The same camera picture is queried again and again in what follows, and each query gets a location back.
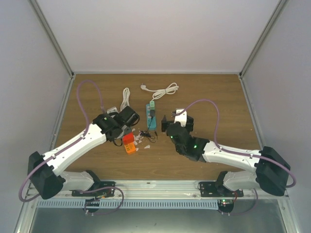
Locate teal power strip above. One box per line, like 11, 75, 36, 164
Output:
146, 103, 157, 131

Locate red charger cube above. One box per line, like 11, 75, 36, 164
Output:
122, 132, 135, 145

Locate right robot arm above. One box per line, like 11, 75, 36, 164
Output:
161, 116, 291, 197

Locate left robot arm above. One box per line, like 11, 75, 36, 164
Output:
28, 106, 140, 200

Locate orange power strip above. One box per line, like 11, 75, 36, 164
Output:
124, 142, 138, 155

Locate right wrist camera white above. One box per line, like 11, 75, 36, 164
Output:
172, 108, 187, 127

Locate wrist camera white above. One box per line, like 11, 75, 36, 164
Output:
106, 107, 118, 114
172, 108, 187, 127

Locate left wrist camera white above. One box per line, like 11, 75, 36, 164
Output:
106, 107, 118, 114

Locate thin black charger cable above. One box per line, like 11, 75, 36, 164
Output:
140, 116, 159, 143

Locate white cable of orange strip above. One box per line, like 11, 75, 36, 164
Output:
120, 87, 131, 110

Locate white cable of teal strip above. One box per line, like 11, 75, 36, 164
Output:
139, 82, 179, 102

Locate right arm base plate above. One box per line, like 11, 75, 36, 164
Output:
197, 181, 244, 198

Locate aluminium front rail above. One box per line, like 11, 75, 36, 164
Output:
26, 179, 290, 200

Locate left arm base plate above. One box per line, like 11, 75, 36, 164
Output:
71, 181, 116, 198

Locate grey slotted cable duct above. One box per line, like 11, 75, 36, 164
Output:
37, 199, 218, 210

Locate left aluminium frame post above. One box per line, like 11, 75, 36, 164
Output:
28, 0, 74, 79

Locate aluminium frame post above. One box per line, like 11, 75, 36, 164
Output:
28, 0, 74, 79
239, 0, 288, 79

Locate right aluminium frame post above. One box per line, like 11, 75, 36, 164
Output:
239, 0, 288, 79

